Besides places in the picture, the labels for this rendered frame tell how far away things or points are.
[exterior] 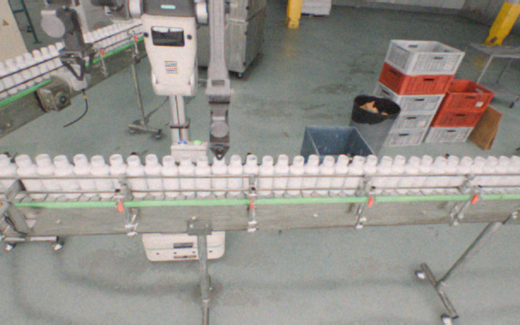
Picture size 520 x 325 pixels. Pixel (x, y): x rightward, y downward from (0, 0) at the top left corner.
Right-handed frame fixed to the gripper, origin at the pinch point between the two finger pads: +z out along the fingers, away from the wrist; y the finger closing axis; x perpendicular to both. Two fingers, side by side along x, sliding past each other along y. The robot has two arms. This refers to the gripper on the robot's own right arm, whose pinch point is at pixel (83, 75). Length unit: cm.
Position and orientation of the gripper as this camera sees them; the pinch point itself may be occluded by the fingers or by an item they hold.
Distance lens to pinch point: 115.0
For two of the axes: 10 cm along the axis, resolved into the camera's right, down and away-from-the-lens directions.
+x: 9.9, 0.0, 1.4
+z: -0.8, 8.0, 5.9
